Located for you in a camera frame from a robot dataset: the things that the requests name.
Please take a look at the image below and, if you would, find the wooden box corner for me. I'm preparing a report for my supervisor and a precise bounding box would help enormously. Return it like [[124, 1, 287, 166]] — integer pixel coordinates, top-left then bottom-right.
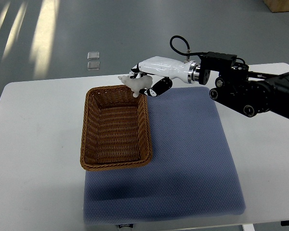
[[263, 0, 289, 13]]

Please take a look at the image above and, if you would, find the metal floor plate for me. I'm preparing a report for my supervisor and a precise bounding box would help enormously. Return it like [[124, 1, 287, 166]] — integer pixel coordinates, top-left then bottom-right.
[[87, 61, 100, 70], [87, 51, 100, 60]]

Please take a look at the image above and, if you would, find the upper metal floor plate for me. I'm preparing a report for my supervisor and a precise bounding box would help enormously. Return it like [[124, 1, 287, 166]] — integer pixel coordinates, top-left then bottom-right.
[[87, 51, 100, 60]]

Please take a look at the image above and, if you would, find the black table label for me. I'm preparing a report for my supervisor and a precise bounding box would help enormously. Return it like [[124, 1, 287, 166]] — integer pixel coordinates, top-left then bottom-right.
[[118, 224, 133, 229]]

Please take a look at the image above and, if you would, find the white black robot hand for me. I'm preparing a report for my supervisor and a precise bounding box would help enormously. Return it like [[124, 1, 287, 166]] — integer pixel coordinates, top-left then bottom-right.
[[129, 56, 200, 97]]

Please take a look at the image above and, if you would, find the brown wicker basket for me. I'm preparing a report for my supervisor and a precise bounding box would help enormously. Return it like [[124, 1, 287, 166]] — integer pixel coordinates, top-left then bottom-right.
[[80, 85, 153, 171]]

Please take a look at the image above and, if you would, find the lower metal floor plate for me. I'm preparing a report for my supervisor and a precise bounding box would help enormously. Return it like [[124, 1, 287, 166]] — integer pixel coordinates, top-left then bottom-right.
[[87, 61, 100, 70]]

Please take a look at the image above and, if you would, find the white toy bear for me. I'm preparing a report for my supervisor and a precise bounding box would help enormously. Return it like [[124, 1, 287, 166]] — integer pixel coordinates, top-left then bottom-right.
[[118, 75, 153, 98]]

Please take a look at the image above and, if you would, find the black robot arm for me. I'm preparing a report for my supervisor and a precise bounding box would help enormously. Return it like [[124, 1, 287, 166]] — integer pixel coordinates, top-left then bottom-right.
[[171, 46, 289, 119]]

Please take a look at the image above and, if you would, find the blue padded mat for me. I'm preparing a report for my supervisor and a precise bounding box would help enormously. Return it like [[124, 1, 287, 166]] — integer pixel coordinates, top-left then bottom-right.
[[83, 87, 245, 225]]

